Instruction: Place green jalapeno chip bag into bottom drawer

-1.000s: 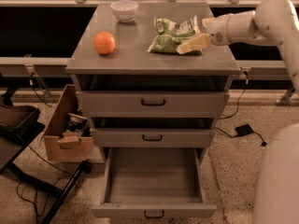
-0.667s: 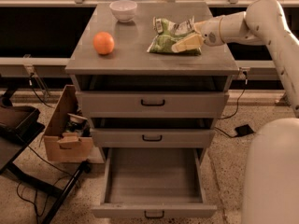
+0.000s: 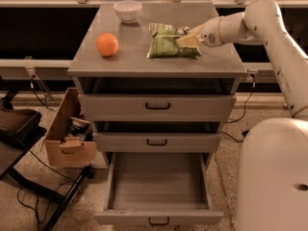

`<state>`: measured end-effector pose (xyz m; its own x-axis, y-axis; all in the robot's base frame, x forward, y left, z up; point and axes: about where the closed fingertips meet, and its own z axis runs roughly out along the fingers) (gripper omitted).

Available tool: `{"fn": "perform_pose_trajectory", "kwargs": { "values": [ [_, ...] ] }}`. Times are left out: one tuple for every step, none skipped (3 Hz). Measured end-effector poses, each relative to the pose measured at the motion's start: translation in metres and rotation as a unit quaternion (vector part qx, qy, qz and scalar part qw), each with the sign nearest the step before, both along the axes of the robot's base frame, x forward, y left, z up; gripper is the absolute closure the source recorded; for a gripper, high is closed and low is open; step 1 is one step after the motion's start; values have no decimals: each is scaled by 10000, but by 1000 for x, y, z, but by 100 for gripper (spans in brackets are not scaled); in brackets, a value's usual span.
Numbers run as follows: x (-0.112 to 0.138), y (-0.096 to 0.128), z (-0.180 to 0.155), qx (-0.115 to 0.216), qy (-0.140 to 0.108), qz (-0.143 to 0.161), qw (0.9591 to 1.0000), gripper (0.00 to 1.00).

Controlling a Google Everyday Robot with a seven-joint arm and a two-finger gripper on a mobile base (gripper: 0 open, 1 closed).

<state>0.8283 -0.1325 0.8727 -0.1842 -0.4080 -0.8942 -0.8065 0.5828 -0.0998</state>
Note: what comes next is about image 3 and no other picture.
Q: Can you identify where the brown cardboard box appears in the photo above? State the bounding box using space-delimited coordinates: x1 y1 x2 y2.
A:
45 88 97 167

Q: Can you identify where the metal guard railing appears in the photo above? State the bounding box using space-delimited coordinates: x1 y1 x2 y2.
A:
1 0 307 114

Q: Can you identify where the grey middle drawer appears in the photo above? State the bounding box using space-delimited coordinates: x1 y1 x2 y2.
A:
93 133 221 153

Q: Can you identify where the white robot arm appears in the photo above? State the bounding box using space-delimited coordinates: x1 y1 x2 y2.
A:
176 0 308 231

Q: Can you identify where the white bowl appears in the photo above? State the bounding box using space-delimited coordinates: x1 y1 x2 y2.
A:
114 0 142 23

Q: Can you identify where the orange fruit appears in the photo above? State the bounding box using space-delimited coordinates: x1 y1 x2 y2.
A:
96 33 118 57

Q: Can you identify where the grey drawer cabinet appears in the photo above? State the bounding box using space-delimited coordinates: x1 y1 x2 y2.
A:
68 6 246 164

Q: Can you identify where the black stand with tray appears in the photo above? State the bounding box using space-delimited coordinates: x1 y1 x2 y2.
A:
0 91 94 231

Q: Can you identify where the cup inside cardboard box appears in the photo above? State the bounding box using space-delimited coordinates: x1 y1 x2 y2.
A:
66 116 90 141

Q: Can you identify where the grey open bottom drawer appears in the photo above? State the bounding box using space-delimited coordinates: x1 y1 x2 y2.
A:
95 152 223 226

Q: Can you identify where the black power adapter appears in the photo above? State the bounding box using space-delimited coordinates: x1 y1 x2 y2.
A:
242 130 249 138

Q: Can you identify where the green jalapeno chip bag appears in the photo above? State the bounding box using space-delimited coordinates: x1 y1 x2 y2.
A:
146 23 201 59

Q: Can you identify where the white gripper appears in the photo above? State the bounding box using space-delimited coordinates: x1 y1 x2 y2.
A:
175 17 221 48

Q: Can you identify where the black floor cable right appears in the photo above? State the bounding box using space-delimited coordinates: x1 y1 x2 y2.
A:
220 130 249 143

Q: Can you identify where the grey top drawer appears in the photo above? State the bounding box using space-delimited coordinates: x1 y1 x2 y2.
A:
79 94 236 122

